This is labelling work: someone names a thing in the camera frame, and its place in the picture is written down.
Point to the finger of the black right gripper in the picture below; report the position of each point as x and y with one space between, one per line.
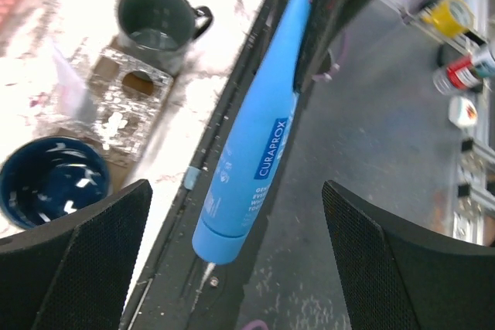
336 5

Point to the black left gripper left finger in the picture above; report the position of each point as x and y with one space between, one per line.
74 273

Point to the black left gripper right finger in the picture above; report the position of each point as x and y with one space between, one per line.
396 274

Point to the dark blue mug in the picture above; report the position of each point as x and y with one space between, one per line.
51 177

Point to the oval wooden tray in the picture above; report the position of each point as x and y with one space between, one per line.
116 144

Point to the blue toothpaste tube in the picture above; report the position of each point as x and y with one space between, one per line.
254 146

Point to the dark green mug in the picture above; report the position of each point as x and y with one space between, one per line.
160 32

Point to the yellow tape roll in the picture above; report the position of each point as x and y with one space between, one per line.
449 17

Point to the red spray can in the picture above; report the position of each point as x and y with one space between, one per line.
466 72

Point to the black front mounting rail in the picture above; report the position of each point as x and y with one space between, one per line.
175 279

